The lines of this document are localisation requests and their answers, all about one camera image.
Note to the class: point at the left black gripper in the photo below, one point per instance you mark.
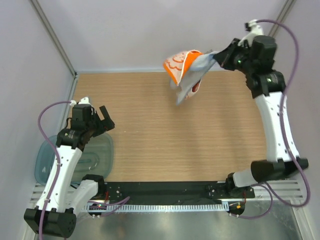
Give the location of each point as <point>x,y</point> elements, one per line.
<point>103,126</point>

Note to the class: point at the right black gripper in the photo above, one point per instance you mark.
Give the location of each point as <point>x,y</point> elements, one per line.
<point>224,58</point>

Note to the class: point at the blue bear towel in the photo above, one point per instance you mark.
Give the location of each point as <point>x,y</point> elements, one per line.
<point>203,64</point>

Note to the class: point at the orange and white towel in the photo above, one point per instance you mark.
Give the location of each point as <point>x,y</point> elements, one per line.
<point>182,79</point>

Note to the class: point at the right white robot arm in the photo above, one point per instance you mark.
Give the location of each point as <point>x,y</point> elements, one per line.
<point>267,85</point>

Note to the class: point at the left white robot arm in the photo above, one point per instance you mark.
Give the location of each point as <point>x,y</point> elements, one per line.
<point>56,212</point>

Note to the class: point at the translucent blue plastic bin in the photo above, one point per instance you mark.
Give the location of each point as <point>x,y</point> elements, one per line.
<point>96,159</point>

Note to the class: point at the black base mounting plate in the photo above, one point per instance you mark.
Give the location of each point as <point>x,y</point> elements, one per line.
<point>172,193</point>

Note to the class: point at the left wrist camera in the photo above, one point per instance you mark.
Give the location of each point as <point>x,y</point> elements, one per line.
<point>83,111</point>

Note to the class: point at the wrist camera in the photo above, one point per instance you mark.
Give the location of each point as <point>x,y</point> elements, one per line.
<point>253,29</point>
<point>83,111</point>

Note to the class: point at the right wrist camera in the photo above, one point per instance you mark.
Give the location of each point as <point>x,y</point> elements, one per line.
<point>253,29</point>

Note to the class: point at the white slotted cable duct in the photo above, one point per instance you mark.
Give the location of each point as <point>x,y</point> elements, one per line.
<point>127,208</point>

